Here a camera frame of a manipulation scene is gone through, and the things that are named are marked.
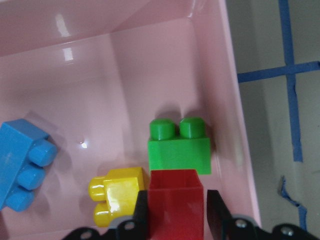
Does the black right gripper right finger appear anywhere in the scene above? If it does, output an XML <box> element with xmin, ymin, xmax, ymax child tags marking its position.
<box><xmin>206</xmin><ymin>189</ymin><xmax>233</xmax><ymax>240</ymax></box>

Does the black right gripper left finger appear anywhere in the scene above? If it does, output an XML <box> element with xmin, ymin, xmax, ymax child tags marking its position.
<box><xmin>131</xmin><ymin>190</ymin><xmax>149</xmax><ymax>240</ymax></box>

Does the yellow toy block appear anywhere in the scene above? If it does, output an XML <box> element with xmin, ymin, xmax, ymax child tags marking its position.
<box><xmin>88</xmin><ymin>167</ymin><xmax>148</xmax><ymax>228</ymax></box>

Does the red toy block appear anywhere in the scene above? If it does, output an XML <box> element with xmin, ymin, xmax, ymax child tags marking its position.
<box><xmin>147</xmin><ymin>169</ymin><xmax>204</xmax><ymax>240</ymax></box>

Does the green toy block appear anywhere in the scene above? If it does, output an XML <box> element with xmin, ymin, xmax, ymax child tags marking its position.
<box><xmin>148</xmin><ymin>117</ymin><xmax>212</xmax><ymax>175</ymax></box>

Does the blue toy block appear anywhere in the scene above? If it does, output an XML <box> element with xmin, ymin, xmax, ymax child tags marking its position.
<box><xmin>0</xmin><ymin>119</ymin><xmax>58</xmax><ymax>212</ymax></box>

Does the pink plastic box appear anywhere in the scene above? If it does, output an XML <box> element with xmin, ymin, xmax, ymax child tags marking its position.
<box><xmin>0</xmin><ymin>0</ymin><xmax>261</xmax><ymax>240</ymax></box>

